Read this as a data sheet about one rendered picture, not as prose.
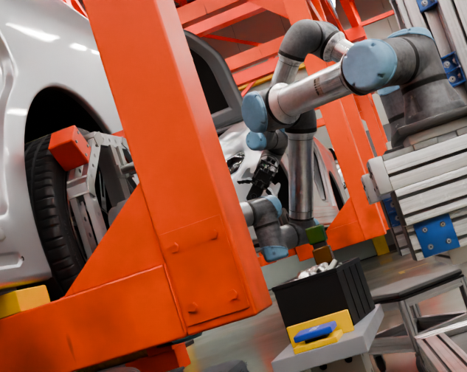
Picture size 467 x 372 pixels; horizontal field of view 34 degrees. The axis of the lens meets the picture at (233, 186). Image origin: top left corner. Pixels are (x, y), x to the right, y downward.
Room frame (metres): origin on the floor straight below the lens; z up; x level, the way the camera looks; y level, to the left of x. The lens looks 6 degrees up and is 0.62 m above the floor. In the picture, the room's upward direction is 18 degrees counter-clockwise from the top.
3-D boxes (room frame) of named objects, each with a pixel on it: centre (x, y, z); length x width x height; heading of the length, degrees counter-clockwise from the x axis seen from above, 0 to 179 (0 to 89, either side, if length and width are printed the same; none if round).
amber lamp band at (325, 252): (1.73, -0.15, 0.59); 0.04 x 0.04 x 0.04; 76
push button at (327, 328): (1.38, -0.06, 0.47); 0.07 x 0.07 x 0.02; 76
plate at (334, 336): (1.38, -0.06, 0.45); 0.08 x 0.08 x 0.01; 76
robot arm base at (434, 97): (1.87, -0.53, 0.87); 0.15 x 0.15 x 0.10
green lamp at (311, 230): (1.73, -0.15, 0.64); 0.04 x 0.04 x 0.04; 76
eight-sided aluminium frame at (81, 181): (2.24, 0.33, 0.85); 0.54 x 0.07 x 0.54; 166
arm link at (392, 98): (2.37, -0.59, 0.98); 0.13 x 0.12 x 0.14; 144
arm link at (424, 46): (1.87, -0.53, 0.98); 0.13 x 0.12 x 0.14; 129
